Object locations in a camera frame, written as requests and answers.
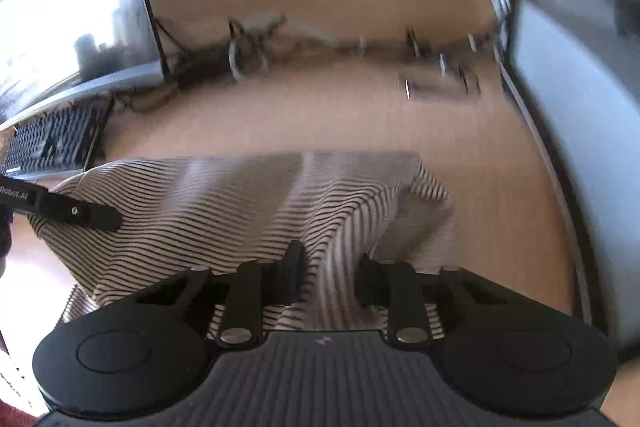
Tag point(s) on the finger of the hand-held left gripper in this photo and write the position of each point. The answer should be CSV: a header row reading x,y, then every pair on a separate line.
x,y
95,214

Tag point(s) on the black keyboard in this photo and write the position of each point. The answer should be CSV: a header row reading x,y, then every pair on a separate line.
x,y
50,142

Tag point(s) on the computer monitor with grey stand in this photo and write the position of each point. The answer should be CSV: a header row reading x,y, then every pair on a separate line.
x,y
65,7

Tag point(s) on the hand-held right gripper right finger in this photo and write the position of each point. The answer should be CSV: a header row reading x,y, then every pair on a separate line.
x,y
366,283

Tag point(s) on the black white striped shirt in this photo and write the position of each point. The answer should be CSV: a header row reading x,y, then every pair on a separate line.
x,y
210,207

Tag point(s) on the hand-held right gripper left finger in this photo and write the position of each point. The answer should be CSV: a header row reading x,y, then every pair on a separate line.
x,y
294,272

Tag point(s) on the black framed computer monitor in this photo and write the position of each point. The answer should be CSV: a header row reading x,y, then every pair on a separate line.
x,y
575,97

